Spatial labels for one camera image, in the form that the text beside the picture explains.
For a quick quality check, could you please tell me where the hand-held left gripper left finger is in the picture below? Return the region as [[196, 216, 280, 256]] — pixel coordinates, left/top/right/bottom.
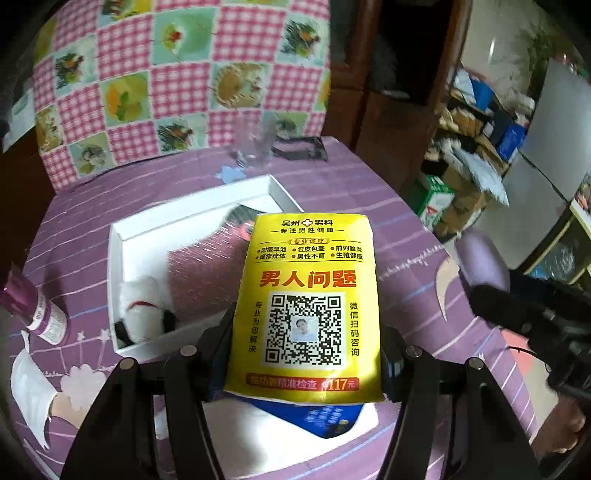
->
[[60, 307, 237, 480]]

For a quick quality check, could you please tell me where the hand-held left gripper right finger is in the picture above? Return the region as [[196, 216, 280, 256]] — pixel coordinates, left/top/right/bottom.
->
[[379, 323, 543, 480]]

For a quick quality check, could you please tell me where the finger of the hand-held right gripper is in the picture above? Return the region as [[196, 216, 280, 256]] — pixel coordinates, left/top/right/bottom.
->
[[470, 283, 563, 339], [509, 272, 591, 315]]

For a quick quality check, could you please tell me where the lilac soft pad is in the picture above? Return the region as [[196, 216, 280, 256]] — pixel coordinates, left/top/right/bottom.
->
[[455, 231, 511, 296]]

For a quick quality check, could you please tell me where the panda plush toy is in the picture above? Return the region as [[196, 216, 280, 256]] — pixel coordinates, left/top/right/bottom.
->
[[113, 275, 178, 349]]

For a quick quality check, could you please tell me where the pink sparkly cloth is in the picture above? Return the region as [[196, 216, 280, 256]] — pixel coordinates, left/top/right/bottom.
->
[[166, 203, 259, 319]]

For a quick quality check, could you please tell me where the blue plastic package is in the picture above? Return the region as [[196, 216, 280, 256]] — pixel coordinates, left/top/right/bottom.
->
[[247, 399, 365, 439]]

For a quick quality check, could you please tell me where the yellow tissue packet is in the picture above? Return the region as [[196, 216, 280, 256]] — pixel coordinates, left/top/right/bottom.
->
[[224, 212, 386, 407]]

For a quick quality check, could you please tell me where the white cardboard box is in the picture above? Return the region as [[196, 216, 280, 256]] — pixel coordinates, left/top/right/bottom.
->
[[107, 173, 382, 480]]

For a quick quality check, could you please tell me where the person's right hand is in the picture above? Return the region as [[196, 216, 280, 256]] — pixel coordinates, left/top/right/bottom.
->
[[531, 397, 591, 455]]

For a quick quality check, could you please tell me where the grey plastic mailer bag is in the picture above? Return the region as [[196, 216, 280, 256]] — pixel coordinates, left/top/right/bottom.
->
[[455, 148, 509, 206]]

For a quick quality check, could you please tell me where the green white carton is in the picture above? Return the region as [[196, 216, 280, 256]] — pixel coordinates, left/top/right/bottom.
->
[[418, 175, 455, 232]]

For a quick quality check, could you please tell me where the purple printed tablecloth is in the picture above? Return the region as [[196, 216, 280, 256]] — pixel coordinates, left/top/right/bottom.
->
[[9, 136, 550, 480]]

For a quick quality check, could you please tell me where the blue storage box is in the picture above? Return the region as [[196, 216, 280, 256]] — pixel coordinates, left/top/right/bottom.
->
[[499, 124, 527, 160]]

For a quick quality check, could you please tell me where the grey refrigerator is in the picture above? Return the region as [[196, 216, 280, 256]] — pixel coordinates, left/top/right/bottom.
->
[[522, 58, 591, 199]]

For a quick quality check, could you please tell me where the purple pump bottle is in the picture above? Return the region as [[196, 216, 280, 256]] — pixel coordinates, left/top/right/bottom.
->
[[0, 265, 70, 344]]

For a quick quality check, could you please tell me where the white face mask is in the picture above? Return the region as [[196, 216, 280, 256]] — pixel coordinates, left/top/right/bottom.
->
[[10, 330, 58, 450]]

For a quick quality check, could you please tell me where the cluttered storage shelf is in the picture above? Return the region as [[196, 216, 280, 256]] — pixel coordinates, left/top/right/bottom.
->
[[434, 65, 546, 185]]

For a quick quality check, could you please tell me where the clear drinking glass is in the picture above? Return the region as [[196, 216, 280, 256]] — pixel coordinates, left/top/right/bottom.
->
[[235, 113, 278, 169]]

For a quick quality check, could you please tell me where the black plastic holder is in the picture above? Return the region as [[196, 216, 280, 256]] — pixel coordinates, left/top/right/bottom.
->
[[271, 137, 329, 162]]

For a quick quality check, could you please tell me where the pink checkered chair cover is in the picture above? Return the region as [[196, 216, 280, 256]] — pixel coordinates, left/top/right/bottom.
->
[[0, 0, 333, 192]]

